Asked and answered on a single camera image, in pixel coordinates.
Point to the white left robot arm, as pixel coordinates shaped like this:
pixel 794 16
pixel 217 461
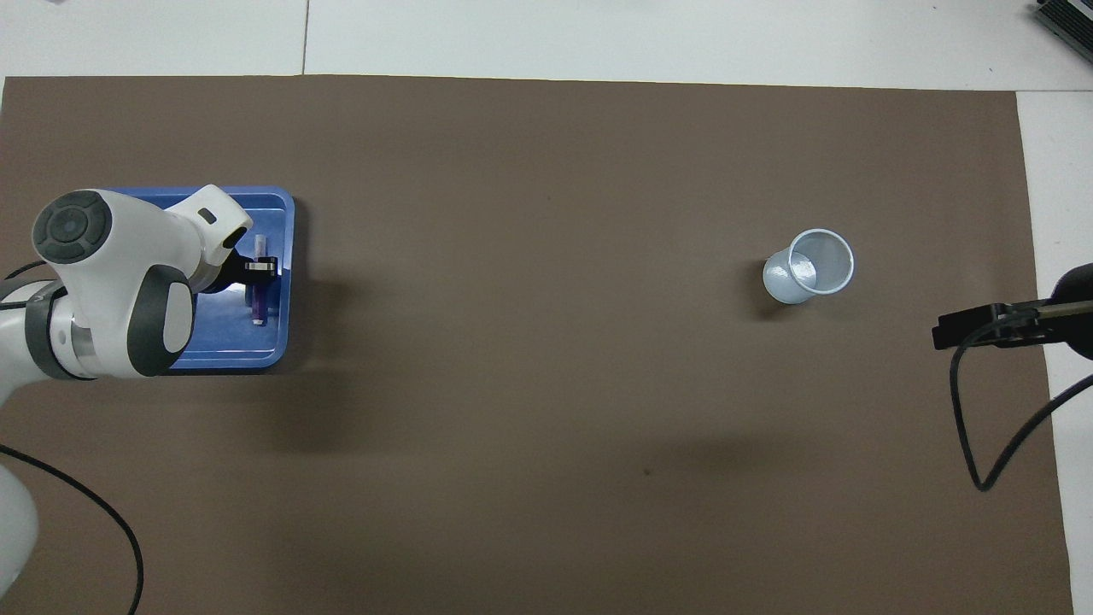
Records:
pixel 119 282

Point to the translucent plastic cup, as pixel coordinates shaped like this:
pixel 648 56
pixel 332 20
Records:
pixel 807 269

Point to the blue plastic tray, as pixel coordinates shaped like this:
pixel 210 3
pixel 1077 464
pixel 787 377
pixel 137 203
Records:
pixel 282 342

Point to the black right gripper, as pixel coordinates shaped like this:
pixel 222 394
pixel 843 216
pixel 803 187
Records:
pixel 1074 312

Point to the brown table mat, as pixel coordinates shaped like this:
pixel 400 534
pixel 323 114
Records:
pixel 546 384

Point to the dark grey device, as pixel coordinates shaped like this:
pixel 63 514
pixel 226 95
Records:
pixel 1067 24

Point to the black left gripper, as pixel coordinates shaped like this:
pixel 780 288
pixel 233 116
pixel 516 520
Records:
pixel 224 272

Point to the purple pen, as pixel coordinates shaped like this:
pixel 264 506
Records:
pixel 259 299

